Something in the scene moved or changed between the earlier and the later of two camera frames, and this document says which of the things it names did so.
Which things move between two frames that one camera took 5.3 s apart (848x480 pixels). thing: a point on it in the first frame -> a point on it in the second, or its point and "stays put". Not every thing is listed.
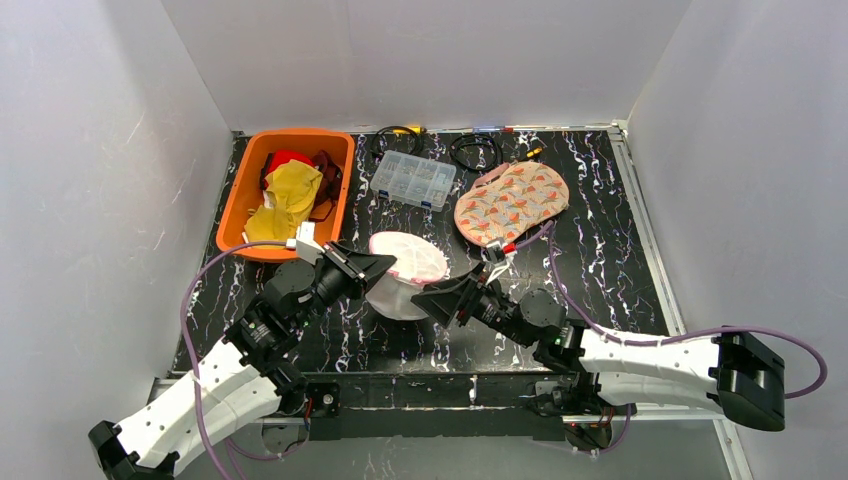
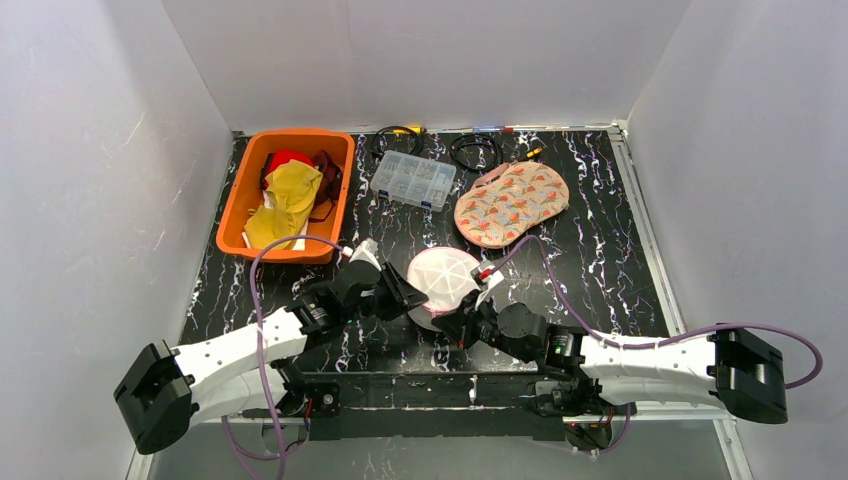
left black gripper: [345, 270] -> [387, 291]
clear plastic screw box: [421, 181] stays put
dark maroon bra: [331, 184] stays put
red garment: [275, 159] stays put
